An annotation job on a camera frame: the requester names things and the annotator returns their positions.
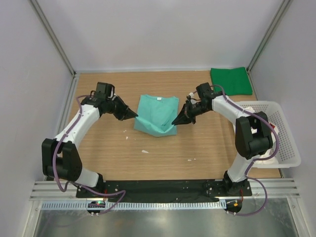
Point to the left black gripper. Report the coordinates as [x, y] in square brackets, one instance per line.
[119, 108]

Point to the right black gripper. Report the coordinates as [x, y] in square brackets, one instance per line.
[190, 112]

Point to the teal t-shirt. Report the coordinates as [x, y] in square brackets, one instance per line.
[156, 114]

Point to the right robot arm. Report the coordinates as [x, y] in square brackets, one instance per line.
[253, 133]

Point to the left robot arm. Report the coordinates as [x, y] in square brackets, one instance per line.
[60, 156]

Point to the folded green t-shirt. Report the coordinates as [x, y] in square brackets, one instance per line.
[234, 81]

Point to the white plastic basket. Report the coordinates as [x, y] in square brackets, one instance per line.
[287, 155]

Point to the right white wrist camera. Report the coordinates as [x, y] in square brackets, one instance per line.
[191, 98]

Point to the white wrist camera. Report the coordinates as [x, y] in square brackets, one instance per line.
[191, 98]
[112, 91]

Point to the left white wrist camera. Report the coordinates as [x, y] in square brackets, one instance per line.
[112, 91]

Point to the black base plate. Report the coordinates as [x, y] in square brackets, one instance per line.
[176, 191]

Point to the white slotted cable duct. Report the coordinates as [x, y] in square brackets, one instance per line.
[97, 205]

